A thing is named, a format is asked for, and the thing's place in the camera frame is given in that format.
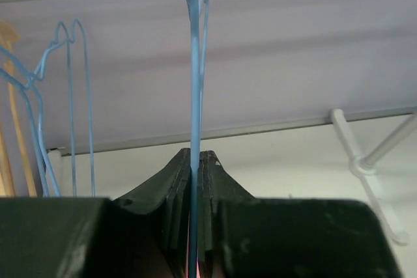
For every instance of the blue wire hanger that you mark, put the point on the blue wire hanger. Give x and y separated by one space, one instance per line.
198 12
66 37
29 102

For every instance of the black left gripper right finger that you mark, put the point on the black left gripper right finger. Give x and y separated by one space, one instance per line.
217 194

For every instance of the wooden hanger right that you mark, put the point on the wooden hanger right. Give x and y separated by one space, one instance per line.
10 36

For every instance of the pink t shirt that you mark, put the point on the pink t shirt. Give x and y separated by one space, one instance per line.
192 265

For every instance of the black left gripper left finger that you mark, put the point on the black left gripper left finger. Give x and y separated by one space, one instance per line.
160 206

